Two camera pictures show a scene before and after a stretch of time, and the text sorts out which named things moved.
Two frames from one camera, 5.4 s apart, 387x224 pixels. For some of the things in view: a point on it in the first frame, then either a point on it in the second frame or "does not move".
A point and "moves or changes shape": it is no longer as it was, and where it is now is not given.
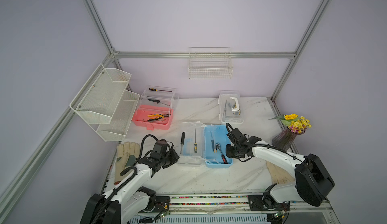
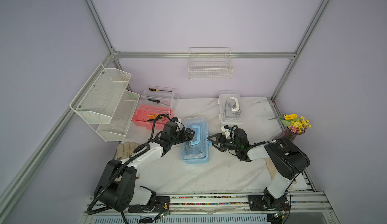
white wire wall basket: (210, 63) does not move
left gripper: (174, 158) -> (189, 136)
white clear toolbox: (231, 107) does not move
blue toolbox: (203, 144) moves or changes shape
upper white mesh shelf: (97, 101) does not move
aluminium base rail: (234, 205) does not move
